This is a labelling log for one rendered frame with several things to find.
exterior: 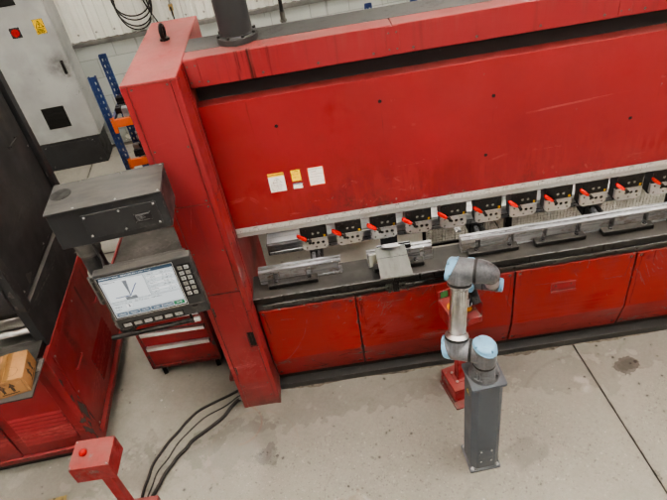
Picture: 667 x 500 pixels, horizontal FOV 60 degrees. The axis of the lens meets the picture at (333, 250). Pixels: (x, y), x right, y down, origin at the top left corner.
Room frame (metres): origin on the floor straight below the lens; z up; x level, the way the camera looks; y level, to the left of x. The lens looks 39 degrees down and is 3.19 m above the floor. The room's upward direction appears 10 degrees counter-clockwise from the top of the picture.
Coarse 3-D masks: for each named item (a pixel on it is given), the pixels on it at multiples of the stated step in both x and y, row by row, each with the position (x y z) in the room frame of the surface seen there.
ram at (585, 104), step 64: (448, 64) 2.62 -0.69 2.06; (512, 64) 2.60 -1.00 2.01; (576, 64) 2.59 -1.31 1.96; (640, 64) 2.58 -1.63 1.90; (256, 128) 2.63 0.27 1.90; (320, 128) 2.62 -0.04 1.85; (384, 128) 2.61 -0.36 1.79; (448, 128) 2.60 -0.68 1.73; (512, 128) 2.60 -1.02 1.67; (576, 128) 2.59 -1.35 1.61; (640, 128) 2.58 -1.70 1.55; (256, 192) 2.63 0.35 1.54; (320, 192) 2.62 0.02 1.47; (384, 192) 2.62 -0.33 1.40; (448, 192) 2.60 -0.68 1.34; (512, 192) 2.59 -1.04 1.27
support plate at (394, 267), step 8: (384, 248) 2.63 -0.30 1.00; (392, 248) 2.62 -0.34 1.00; (400, 248) 2.61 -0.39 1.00; (376, 256) 2.57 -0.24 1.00; (384, 256) 2.56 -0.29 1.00; (392, 256) 2.55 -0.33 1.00; (400, 256) 2.54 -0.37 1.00; (384, 264) 2.49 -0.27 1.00; (392, 264) 2.48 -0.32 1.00; (400, 264) 2.47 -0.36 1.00; (408, 264) 2.46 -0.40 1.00; (384, 272) 2.43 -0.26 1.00; (392, 272) 2.42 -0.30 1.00; (400, 272) 2.40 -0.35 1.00; (408, 272) 2.39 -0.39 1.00
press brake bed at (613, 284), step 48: (384, 288) 2.51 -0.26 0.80; (432, 288) 2.50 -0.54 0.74; (528, 288) 2.48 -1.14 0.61; (576, 288) 2.47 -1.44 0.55; (624, 288) 2.46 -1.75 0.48; (288, 336) 2.53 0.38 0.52; (336, 336) 2.52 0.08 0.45; (384, 336) 2.51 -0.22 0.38; (432, 336) 2.51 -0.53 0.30; (528, 336) 2.55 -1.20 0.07; (576, 336) 2.50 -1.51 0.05; (288, 384) 2.54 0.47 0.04
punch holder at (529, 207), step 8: (520, 192) 2.59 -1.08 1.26; (528, 192) 2.59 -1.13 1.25; (536, 192) 2.59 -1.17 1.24; (512, 200) 2.59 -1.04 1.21; (520, 200) 2.59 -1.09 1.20; (528, 200) 2.59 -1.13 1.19; (536, 200) 2.59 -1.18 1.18; (512, 208) 2.59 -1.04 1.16; (528, 208) 2.59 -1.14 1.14; (512, 216) 2.59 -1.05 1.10
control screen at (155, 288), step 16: (144, 272) 2.10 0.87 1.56; (160, 272) 2.10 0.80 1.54; (112, 288) 2.09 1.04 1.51; (128, 288) 2.09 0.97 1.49; (144, 288) 2.10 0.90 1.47; (160, 288) 2.10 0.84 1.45; (176, 288) 2.10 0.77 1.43; (112, 304) 2.08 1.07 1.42; (144, 304) 2.09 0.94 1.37; (160, 304) 2.10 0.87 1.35; (176, 304) 2.10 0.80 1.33
